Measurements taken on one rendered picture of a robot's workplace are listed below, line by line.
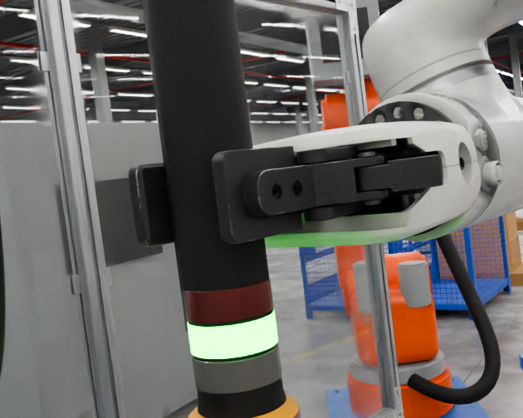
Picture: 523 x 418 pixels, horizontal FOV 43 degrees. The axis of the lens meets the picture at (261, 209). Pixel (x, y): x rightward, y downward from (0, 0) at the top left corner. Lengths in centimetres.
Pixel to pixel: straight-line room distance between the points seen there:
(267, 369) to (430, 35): 26
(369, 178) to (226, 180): 6
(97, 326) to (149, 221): 83
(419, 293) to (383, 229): 383
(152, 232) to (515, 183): 24
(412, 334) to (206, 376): 394
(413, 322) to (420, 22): 376
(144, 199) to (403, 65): 23
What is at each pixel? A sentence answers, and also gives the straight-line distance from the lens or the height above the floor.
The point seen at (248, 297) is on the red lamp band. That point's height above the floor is 160.
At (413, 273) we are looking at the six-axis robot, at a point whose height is 94.
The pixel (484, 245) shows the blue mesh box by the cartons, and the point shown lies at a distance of 707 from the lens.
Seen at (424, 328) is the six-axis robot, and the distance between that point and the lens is 418.
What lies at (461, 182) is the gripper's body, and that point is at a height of 162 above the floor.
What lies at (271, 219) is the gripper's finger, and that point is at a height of 162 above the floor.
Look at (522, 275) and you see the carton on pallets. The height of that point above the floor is 12.
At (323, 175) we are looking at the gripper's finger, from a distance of 25.
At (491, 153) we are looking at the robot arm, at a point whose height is 163.
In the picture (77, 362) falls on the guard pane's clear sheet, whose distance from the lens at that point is 109.
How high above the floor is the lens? 164
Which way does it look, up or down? 3 degrees down
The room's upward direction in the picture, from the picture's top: 7 degrees counter-clockwise
